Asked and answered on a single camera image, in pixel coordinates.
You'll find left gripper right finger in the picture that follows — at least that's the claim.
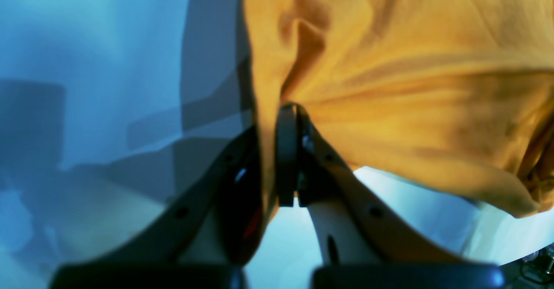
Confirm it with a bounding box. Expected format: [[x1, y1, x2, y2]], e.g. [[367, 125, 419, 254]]
[[275, 103, 505, 289]]

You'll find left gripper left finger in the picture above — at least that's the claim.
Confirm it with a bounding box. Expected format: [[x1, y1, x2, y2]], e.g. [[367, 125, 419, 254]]
[[50, 127, 263, 289]]

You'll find orange t-shirt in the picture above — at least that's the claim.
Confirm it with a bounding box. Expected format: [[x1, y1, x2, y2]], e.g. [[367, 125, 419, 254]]
[[243, 0, 553, 218]]

